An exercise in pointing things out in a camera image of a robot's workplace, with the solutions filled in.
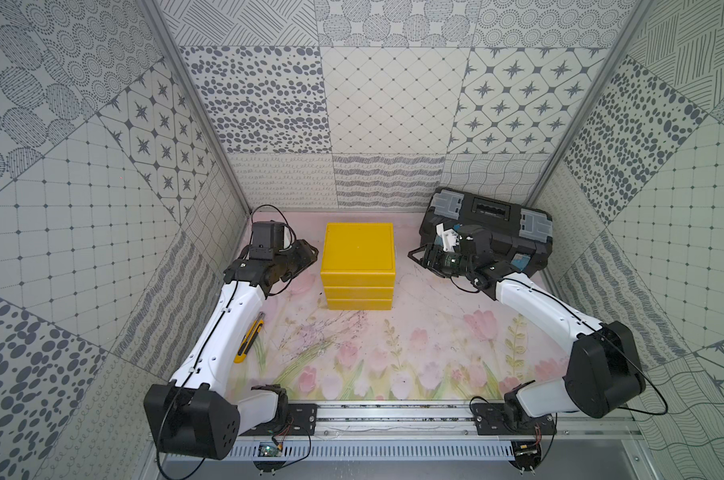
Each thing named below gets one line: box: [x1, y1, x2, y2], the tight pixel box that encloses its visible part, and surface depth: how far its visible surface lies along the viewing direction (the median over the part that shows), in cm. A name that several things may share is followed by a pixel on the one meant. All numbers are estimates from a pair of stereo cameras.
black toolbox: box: [419, 187, 553, 269], surface depth 97 cm
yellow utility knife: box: [233, 312, 265, 363], surface depth 90 cm
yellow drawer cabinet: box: [320, 222, 396, 311], surface depth 83 cm
